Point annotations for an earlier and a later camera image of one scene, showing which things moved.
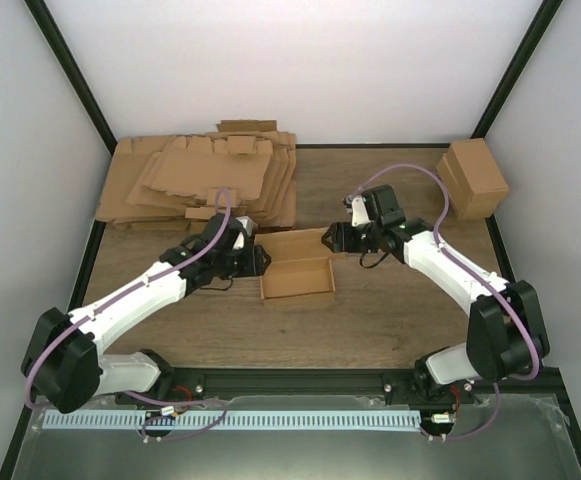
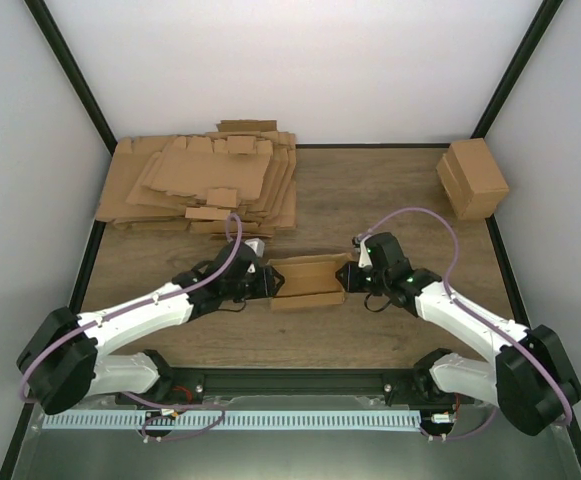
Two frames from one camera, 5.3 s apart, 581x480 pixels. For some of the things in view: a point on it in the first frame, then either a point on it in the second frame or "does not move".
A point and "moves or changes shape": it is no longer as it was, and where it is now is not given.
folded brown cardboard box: (471, 179) does not move
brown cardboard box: (300, 263) moves or changes shape
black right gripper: (341, 241) to (347, 279)
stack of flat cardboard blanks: (170, 183) does not move
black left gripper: (254, 266) to (262, 289)
